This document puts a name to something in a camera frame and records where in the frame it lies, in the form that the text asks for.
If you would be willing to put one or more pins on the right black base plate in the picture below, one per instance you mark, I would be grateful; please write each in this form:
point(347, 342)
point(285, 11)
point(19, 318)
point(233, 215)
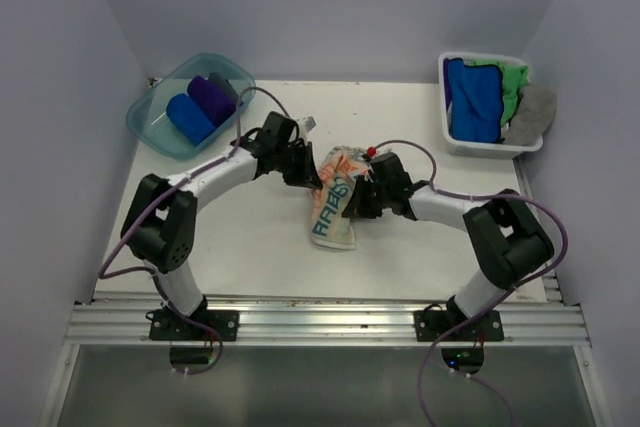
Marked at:
point(431, 323)

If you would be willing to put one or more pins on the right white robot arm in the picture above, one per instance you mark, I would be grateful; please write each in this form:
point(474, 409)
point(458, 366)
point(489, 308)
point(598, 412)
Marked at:
point(507, 240)

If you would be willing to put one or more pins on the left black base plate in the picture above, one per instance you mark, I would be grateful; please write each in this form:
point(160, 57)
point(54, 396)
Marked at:
point(166, 326)

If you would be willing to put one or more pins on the aluminium mounting rail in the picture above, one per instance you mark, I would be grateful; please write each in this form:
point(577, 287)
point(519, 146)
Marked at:
point(126, 320)

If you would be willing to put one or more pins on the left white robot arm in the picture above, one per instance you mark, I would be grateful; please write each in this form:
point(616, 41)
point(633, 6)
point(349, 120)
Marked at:
point(160, 225)

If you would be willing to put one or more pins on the white laundry basket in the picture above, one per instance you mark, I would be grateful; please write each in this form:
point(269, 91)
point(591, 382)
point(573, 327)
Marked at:
point(477, 149)

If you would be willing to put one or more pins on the grey cloth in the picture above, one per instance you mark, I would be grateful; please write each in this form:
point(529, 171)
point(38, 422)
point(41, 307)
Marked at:
point(534, 115)

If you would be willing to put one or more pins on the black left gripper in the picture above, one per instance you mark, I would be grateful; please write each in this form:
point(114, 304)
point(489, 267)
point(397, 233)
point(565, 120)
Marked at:
point(306, 175)

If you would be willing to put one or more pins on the teal translucent plastic bin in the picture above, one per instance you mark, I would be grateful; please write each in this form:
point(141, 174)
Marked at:
point(147, 117)

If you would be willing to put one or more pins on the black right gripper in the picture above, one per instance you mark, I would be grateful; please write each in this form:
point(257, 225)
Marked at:
point(357, 207)

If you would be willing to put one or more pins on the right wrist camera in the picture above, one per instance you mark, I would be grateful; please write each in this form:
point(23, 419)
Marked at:
point(372, 153)

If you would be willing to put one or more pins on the blue towel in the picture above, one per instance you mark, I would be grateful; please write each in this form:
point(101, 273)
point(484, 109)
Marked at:
point(188, 118)

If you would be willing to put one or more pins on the green cloth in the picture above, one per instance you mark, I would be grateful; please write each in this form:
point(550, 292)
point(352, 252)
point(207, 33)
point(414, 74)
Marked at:
point(514, 77)

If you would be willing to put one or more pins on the dark blue cloth in basket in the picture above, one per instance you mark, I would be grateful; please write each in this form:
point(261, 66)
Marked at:
point(476, 101)

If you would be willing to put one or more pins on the rolled dark grey towel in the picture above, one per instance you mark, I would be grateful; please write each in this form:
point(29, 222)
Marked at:
point(224, 93)

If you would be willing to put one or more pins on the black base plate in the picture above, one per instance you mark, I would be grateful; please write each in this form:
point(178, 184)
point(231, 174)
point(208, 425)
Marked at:
point(166, 326)
point(431, 323)

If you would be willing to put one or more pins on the rolled purple towel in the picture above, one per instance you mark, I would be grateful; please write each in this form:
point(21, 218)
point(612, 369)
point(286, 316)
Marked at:
point(201, 91)

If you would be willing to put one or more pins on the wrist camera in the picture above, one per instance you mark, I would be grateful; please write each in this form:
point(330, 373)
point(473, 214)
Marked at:
point(372, 153)
point(304, 126)

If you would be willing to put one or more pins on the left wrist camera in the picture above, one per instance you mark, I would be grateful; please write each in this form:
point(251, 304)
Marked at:
point(304, 126)

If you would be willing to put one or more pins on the patterned white cloth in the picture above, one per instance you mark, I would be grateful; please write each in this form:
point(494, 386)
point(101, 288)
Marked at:
point(339, 172)

